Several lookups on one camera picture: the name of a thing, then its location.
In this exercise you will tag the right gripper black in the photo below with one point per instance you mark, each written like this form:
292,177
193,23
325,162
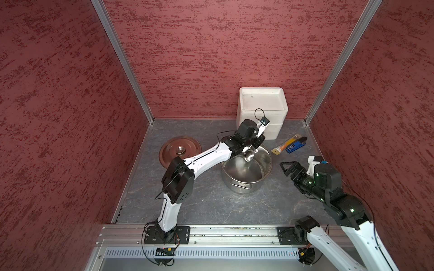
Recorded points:
294,176

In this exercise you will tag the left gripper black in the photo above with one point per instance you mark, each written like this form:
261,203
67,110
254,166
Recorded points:
259,141

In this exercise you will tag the long steel ladle spoon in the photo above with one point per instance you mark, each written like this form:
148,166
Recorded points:
249,154

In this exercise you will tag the stainless steel pot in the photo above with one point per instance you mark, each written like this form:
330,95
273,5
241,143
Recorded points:
244,177

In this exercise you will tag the steel pot lid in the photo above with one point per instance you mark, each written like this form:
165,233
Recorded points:
182,146

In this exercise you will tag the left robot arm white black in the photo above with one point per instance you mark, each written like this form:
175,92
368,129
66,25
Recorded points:
180,175

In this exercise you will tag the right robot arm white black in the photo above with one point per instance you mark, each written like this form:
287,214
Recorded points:
324,183

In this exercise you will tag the blue stapler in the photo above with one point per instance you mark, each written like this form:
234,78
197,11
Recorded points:
301,142

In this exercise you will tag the white three drawer box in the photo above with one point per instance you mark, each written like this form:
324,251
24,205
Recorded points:
254,103

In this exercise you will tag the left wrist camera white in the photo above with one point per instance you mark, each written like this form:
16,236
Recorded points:
262,125

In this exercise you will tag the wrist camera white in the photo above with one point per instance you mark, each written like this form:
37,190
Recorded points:
262,125
313,161

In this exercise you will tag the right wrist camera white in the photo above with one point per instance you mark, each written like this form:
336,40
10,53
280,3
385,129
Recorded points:
313,161

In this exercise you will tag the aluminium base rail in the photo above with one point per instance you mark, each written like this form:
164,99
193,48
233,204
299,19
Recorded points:
135,235

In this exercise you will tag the left aluminium corner post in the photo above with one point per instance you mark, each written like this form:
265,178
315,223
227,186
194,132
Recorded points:
109,28

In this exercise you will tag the aluminium corner post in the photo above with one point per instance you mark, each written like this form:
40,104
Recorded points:
354,38
109,28

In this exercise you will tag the right aluminium corner post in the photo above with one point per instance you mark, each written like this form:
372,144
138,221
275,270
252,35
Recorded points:
354,38

